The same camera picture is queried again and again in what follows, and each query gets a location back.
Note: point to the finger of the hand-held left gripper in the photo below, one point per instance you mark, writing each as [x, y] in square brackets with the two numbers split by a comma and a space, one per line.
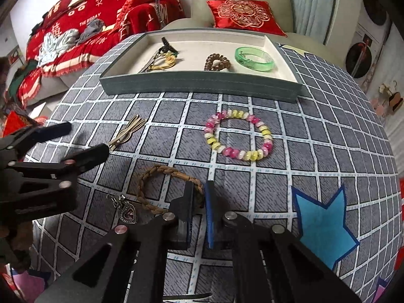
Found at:
[88, 156]
[53, 130]

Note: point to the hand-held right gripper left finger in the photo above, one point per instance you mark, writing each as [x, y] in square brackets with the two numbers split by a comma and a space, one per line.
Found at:
[186, 208]

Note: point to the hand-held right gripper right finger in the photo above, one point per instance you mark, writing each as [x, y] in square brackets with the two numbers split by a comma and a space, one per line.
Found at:
[210, 214]

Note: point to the gold rabbit-ear hair clip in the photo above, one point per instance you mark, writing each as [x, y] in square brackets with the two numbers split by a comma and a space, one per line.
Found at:
[126, 131]

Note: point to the silver hair clip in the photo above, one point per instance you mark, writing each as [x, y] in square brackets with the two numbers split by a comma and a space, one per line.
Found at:
[154, 58]

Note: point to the grey tray with cream lining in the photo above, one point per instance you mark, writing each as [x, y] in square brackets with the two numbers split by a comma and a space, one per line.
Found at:
[195, 83]

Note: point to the black flower hair clip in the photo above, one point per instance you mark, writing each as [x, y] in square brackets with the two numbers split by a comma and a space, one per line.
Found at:
[166, 44]

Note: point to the green bangle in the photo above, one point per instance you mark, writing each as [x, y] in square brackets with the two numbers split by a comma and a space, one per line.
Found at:
[252, 64]

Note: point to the person's left hand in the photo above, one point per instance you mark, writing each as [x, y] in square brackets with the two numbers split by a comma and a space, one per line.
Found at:
[22, 236]

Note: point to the red gift bag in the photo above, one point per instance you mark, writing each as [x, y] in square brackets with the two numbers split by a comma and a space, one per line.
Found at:
[15, 123]

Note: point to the grey sofa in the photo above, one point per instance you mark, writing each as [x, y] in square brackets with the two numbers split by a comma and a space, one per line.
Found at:
[56, 83]

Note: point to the green cloth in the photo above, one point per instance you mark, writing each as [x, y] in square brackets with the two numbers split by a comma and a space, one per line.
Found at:
[19, 82]

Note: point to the light blue clothing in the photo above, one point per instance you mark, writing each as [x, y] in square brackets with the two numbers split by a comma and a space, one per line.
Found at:
[56, 45]

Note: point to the dark clothing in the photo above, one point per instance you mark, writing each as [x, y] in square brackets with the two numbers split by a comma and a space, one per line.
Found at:
[37, 29]

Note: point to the grey clothing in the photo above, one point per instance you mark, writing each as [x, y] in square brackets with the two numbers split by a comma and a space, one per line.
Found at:
[91, 30]

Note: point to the blue star patch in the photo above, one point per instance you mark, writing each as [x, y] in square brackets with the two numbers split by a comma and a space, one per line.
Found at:
[322, 221]

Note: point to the red printed pillow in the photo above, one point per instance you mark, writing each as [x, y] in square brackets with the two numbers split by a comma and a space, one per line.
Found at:
[60, 8]

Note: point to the sofa with red blanket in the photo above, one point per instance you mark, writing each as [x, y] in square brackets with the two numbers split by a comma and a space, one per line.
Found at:
[107, 9]

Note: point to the grey checked tablecloth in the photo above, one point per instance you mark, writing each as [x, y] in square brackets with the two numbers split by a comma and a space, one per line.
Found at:
[315, 132]

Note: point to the red satin pillow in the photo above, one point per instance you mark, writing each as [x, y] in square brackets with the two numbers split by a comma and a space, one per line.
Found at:
[131, 12]

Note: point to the cream star patch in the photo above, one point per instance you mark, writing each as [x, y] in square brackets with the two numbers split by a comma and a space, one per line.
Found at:
[293, 50]

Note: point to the red embroidered cushion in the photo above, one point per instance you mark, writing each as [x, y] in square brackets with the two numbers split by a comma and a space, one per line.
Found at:
[246, 14]

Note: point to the white front-load washing machine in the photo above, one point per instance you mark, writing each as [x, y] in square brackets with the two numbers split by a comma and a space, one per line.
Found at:
[363, 56]
[375, 6]

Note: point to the pale blue curtain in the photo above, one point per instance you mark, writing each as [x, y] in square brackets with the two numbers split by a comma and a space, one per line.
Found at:
[312, 3]

